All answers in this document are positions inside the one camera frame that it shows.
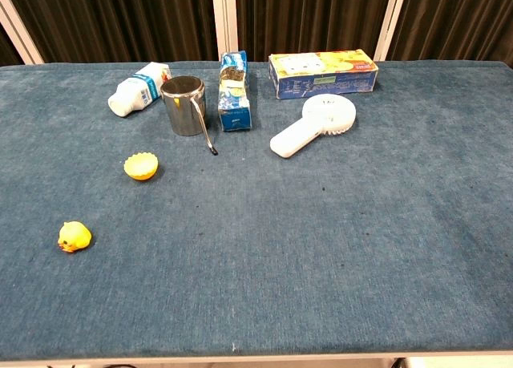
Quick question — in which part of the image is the white frame post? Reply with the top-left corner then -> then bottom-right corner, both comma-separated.
373,0 -> 413,62
211,0 -> 240,63
0,0 -> 44,66

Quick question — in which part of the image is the blue tablecloth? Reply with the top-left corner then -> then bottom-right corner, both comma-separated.
0,59 -> 513,362

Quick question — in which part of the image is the stainless steel pot with handle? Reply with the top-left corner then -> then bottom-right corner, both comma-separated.
160,75 -> 220,156

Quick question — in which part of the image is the yellow rubber duck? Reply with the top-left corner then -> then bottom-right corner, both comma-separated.
57,220 -> 93,253

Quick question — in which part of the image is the blue snack box opened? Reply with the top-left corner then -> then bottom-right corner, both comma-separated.
217,51 -> 253,133

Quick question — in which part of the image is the yellow fluted cup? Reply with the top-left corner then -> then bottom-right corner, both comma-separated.
123,152 -> 160,181

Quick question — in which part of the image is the white plastic bottle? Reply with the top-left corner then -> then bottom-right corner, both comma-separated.
107,62 -> 173,118

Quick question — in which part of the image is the dark pleated curtain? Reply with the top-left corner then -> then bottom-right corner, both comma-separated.
0,0 -> 513,67

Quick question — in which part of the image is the blue and yellow cardboard box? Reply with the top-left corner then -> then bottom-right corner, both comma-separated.
268,49 -> 379,101

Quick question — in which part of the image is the white handheld fan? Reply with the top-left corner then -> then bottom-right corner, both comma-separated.
269,93 -> 357,159

